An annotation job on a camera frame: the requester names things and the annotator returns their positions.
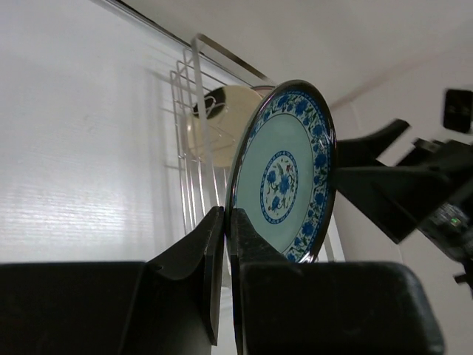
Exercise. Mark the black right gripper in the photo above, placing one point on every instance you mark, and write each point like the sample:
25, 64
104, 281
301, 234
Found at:
399, 199

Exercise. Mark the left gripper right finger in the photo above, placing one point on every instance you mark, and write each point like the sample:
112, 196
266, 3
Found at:
265, 285

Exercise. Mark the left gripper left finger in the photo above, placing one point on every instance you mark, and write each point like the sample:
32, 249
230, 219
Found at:
187, 278

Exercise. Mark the blue patterned round plate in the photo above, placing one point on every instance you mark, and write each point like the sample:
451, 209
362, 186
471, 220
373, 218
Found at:
282, 169

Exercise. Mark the cream plate with black patch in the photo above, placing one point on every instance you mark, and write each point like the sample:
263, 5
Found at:
228, 109

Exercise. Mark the metal wire dish rack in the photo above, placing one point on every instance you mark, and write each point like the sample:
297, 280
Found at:
205, 66

